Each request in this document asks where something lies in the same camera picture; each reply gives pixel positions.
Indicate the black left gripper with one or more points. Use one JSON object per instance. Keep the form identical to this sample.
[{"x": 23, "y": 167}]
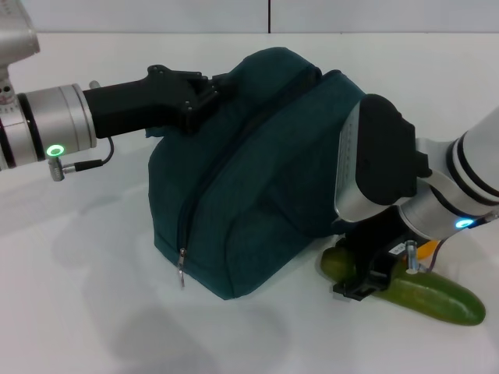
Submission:
[{"x": 144, "y": 105}]

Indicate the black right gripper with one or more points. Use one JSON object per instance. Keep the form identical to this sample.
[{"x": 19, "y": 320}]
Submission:
[{"x": 374, "y": 241}]

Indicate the orange pear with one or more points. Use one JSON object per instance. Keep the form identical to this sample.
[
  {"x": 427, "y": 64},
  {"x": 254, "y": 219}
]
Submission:
[{"x": 425, "y": 251}]

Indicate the green cucumber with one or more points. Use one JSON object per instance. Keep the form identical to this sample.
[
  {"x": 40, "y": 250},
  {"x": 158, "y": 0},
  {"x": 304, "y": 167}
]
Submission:
[{"x": 429, "y": 296}]

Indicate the dark teal fabric bag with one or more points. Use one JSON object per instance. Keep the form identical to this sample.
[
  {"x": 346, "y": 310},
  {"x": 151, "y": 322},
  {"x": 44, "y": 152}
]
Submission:
[{"x": 257, "y": 175}]

